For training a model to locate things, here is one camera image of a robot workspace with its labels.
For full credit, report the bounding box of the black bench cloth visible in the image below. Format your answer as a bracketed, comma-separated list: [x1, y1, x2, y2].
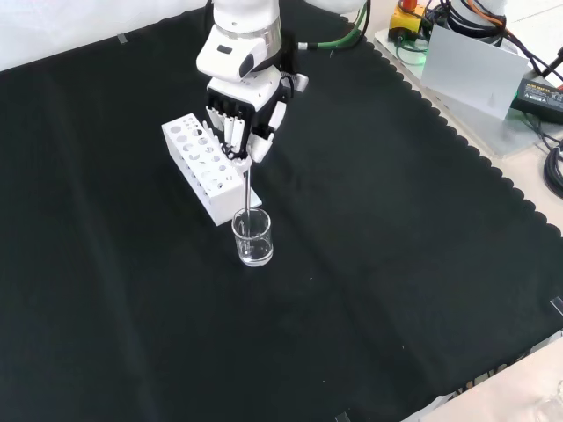
[0, 0, 563, 422]

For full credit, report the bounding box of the clear glass rod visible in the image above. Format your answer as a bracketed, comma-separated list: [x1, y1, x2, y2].
[242, 165, 256, 241]

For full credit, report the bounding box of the orange cable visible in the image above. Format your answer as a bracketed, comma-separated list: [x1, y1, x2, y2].
[465, 0, 563, 85]

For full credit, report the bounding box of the yellow stop button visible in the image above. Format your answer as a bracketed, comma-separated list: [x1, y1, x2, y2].
[388, 0, 431, 40]

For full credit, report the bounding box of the black cable bundle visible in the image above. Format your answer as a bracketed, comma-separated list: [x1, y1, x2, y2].
[542, 139, 563, 200]

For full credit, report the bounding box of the small clear glass beaker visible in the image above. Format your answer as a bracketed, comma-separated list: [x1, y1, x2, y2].
[230, 207, 275, 268]

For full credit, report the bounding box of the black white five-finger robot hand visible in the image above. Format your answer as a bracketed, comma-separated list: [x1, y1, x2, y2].
[203, 69, 292, 171]

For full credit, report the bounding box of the black power adapter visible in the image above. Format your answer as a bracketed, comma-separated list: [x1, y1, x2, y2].
[511, 73, 563, 119]

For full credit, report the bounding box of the white test tube rack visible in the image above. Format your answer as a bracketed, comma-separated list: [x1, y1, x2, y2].
[160, 113, 264, 228]

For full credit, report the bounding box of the green cable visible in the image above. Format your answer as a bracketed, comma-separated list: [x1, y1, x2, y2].
[297, 0, 373, 53]

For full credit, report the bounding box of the grey base plate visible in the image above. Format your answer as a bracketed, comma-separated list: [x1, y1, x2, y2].
[373, 25, 563, 160]

